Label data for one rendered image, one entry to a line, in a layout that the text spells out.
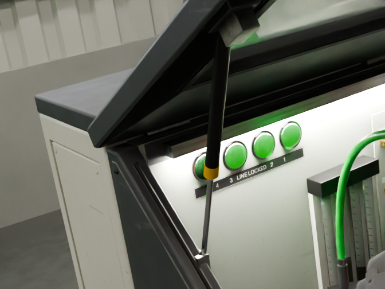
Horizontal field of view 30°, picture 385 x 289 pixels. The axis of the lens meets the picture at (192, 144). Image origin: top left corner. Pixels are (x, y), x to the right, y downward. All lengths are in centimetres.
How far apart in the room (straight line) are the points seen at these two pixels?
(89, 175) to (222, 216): 23
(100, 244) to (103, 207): 10
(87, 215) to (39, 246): 323
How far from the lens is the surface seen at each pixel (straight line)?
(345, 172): 121
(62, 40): 482
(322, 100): 126
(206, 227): 98
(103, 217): 122
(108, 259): 127
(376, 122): 140
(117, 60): 493
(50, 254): 437
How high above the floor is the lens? 177
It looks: 18 degrees down
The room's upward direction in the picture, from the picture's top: 9 degrees counter-clockwise
